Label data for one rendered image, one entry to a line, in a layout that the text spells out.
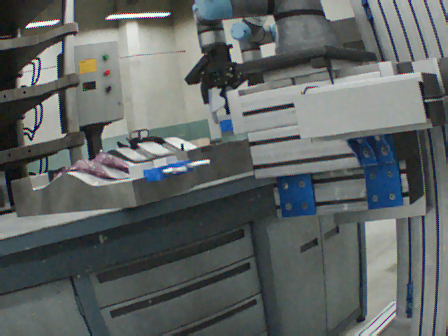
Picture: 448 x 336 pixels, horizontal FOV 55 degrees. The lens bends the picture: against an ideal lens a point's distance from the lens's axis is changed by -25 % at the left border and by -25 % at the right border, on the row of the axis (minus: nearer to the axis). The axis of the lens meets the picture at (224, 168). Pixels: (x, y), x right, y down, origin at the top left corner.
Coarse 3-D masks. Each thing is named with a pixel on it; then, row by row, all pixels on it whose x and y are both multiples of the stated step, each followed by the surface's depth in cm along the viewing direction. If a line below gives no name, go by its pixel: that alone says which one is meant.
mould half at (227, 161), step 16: (144, 144) 168; (176, 144) 173; (224, 144) 149; (240, 144) 154; (128, 160) 156; (144, 160) 151; (192, 160) 140; (224, 160) 149; (240, 160) 153; (192, 176) 140; (208, 176) 144; (224, 176) 148
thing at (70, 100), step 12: (72, 0) 195; (72, 12) 195; (12, 36) 240; (72, 36) 196; (72, 48) 196; (72, 60) 196; (72, 72) 196; (12, 84) 241; (72, 96) 196; (72, 108) 196; (72, 120) 196; (24, 144) 245; (72, 156) 197; (24, 168) 243
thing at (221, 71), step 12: (204, 48) 138; (216, 48) 137; (228, 48) 137; (216, 60) 139; (228, 60) 137; (204, 72) 139; (216, 72) 138; (228, 72) 137; (216, 84) 139; (228, 84) 142
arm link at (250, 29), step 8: (240, 24) 167; (248, 24) 168; (256, 24) 168; (232, 32) 170; (240, 32) 168; (248, 32) 168; (256, 32) 170; (264, 32) 174; (240, 40) 170; (248, 40) 171; (256, 40) 174
